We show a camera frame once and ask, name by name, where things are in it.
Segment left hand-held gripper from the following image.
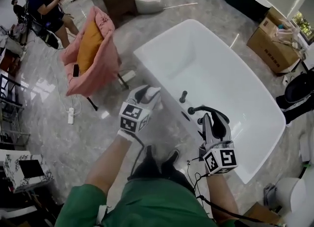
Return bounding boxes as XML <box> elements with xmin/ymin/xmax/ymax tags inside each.
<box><xmin>118</xmin><ymin>85</ymin><xmax>158</xmax><ymax>134</ymax></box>

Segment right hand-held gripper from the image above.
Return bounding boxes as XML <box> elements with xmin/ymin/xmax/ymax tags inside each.
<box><xmin>198</xmin><ymin>111</ymin><xmax>239</xmax><ymax>175</ymax></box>

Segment white bottle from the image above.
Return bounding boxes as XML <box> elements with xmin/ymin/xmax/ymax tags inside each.
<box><xmin>146</xmin><ymin>86</ymin><xmax>164</xmax><ymax>111</ymax></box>

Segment white bathtub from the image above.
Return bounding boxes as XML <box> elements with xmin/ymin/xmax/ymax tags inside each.
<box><xmin>133</xmin><ymin>19</ymin><xmax>287</xmax><ymax>185</ymax></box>

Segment person's left forearm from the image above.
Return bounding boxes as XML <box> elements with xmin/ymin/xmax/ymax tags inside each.
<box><xmin>84</xmin><ymin>130</ymin><xmax>143</xmax><ymax>195</ymax></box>

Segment person's right forearm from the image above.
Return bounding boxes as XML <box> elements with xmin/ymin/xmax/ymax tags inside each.
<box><xmin>205</xmin><ymin>171</ymin><xmax>240</xmax><ymax>223</ymax></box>

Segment black bathtub faucet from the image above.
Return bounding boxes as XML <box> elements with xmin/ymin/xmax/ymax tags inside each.
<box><xmin>187</xmin><ymin>105</ymin><xmax>223</xmax><ymax>116</ymax></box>

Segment white power strip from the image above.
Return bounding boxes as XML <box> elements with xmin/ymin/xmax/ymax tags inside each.
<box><xmin>67</xmin><ymin>107</ymin><xmax>75</xmax><ymax>125</ymax></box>
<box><xmin>118</xmin><ymin>70</ymin><xmax>136</xmax><ymax>86</ymax></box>

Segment pink armchair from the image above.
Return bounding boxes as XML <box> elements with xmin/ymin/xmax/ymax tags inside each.
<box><xmin>59</xmin><ymin>6</ymin><xmax>123</xmax><ymax>112</ymax></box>

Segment yellow cushion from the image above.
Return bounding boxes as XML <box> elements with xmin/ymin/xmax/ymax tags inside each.
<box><xmin>77</xmin><ymin>20</ymin><xmax>104</xmax><ymax>75</ymax></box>

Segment person's black trousers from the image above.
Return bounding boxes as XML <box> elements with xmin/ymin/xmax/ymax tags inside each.
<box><xmin>127</xmin><ymin>144</ymin><xmax>197</xmax><ymax>196</ymax></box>

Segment black bag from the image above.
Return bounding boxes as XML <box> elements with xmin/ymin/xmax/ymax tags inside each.
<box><xmin>275</xmin><ymin>68</ymin><xmax>314</xmax><ymax>125</ymax></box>

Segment white thin rod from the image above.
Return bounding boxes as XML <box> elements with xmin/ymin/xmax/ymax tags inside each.
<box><xmin>162</xmin><ymin>2</ymin><xmax>199</xmax><ymax>10</ymax></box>

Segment large cardboard box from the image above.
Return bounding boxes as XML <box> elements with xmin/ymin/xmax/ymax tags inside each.
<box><xmin>246</xmin><ymin>7</ymin><xmax>309</xmax><ymax>75</ymax></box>

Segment flat cardboard piece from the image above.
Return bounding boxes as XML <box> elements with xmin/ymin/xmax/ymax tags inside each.
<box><xmin>241</xmin><ymin>201</ymin><xmax>283</xmax><ymax>227</ymax></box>

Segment person's green shirt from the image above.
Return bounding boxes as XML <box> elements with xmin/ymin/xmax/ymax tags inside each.
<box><xmin>54</xmin><ymin>177</ymin><xmax>248</xmax><ymax>227</ymax></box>

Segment white toilet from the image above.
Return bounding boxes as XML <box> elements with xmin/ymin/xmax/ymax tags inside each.
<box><xmin>274</xmin><ymin>164</ymin><xmax>314</xmax><ymax>223</ymax></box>

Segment marble pattern box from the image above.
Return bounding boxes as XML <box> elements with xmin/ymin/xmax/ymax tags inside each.
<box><xmin>0</xmin><ymin>153</ymin><xmax>54</xmax><ymax>194</ymax></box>

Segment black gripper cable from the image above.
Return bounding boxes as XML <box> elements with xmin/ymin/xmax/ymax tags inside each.
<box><xmin>186</xmin><ymin>156</ymin><xmax>265</xmax><ymax>223</ymax></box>

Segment metal wire rack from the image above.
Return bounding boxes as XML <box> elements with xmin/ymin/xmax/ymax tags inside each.
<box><xmin>0</xmin><ymin>73</ymin><xmax>31</xmax><ymax>149</ymax></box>

